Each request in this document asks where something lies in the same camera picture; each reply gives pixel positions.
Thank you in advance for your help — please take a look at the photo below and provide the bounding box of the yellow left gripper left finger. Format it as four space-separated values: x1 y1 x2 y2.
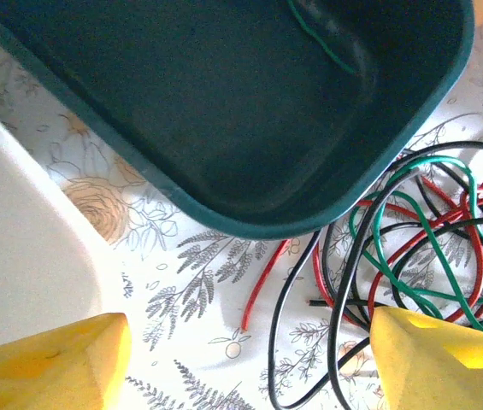
0 312 133 410

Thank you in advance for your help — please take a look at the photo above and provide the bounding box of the green cable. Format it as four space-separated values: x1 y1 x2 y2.
348 155 483 333
286 0 358 75

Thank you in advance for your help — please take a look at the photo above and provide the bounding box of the white plastic tray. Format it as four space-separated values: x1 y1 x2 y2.
0 88 102 356

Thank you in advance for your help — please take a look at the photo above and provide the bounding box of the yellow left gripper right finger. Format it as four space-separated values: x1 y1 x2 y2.
369 306 483 410

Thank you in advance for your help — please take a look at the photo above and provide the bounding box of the teal plastic tray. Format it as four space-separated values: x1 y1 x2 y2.
0 0 476 240

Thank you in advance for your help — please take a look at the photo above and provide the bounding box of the floral patterned tablecloth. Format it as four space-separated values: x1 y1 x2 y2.
0 0 483 410

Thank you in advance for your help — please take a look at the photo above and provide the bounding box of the black cable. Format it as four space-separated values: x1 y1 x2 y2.
325 142 483 410
266 230 379 409

